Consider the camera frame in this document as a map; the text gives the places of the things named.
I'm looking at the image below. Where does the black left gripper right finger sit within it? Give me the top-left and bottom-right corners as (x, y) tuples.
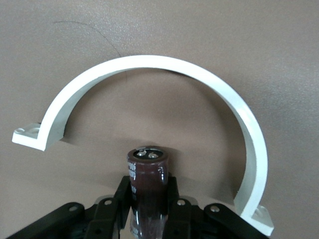
(161, 176), (271, 239)

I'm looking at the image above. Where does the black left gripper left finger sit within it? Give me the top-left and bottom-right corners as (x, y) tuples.
(7, 175), (132, 239)

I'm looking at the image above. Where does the dark brown electrolytic capacitor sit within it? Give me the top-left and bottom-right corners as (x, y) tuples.
(126, 145), (170, 239)

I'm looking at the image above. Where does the brown table mat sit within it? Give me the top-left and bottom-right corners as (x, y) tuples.
(0, 0), (319, 239)

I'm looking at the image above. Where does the white half-ring pipe clamp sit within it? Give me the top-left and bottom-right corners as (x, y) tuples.
(11, 55), (275, 237)

